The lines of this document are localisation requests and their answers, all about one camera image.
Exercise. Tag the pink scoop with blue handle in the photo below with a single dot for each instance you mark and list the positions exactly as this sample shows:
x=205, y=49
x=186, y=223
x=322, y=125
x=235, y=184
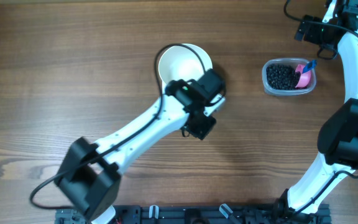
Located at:
x=304, y=72

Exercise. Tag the clear plastic container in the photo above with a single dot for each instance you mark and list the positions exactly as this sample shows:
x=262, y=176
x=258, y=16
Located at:
x=293, y=62

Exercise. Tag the black beans pile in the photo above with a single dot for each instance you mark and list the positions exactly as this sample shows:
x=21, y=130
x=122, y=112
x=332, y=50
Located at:
x=281, y=77

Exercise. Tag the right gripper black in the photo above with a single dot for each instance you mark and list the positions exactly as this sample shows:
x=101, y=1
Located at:
x=314, y=23

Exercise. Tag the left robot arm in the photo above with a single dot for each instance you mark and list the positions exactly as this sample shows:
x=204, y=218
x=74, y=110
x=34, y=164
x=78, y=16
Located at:
x=90, y=174

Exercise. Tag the white bowl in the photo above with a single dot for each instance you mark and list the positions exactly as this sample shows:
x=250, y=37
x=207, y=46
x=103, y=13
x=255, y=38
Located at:
x=181, y=62

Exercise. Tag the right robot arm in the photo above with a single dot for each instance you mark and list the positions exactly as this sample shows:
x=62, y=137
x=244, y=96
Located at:
x=338, y=137

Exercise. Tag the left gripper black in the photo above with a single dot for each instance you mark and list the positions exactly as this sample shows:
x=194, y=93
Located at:
x=201, y=130

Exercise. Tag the black mounting rail base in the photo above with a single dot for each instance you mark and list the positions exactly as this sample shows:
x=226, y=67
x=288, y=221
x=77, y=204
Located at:
x=234, y=214

